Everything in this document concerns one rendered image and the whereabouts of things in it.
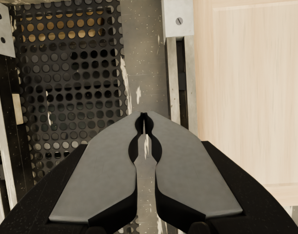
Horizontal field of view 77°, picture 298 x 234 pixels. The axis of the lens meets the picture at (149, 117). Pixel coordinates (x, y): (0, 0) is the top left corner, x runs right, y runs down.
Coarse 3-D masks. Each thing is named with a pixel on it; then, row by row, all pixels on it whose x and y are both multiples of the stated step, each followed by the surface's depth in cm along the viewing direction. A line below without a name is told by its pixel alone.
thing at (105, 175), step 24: (120, 120) 11; (96, 144) 9; (120, 144) 9; (96, 168) 8; (120, 168) 8; (72, 192) 7; (96, 192) 7; (120, 192) 7; (72, 216) 6; (96, 216) 6; (120, 216) 7
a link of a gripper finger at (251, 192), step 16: (208, 144) 9; (224, 160) 8; (224, 176) 7; (240, 176) 7; (240, 192) 7; (256, 192) 7; (256, 208) 6; (272, 208) 6; (208, 224) 6; (224, 224) 6; (240, 224) 6; (256, 224) 6; (272, 224) 6; (288, 224) 6
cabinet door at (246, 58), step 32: (224, 0) 44; (256, 0) 44; (288, 0) 44; (224, 32) 45; (256, 32) 45; (288, 32) 45; (224, 64) 46; (256, 64) 46; (288, 64) 46; (224, 96) 47; (256, 96) 47; (288, 96) 46; (224, 128) 48; (256, 128) 48; (288, 128) 47; (256, 160) 49; (288, 160) 48; (288, 192) 49
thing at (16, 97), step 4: (12, 96) 47; (16, 96) 48; (16, 100) 48; (16, 104) 48; (20, 104) 50; (16, 108) 48; (20, 108) 50; (16, 112) 48; (20, 112) 49; (16, 116) 48; (20, 116) 49; (16, 120) 48; (20, 120) 49
